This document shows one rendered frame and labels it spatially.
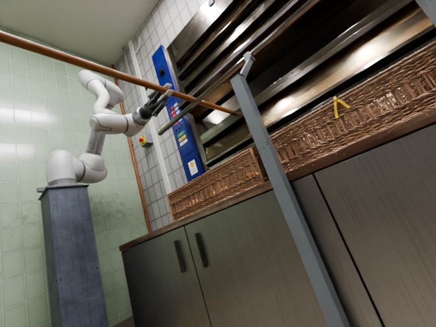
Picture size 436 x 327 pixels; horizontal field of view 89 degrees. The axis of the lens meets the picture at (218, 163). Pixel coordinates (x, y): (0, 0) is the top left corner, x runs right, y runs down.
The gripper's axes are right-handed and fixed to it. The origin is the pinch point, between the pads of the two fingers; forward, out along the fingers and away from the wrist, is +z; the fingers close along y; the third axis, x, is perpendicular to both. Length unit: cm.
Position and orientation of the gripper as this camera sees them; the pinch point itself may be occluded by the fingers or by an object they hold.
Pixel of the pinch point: (166, 91)
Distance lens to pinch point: 119.9
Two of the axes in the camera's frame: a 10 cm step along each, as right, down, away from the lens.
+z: 7.1, -4.1, -5.7
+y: 3.0, 9.1, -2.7
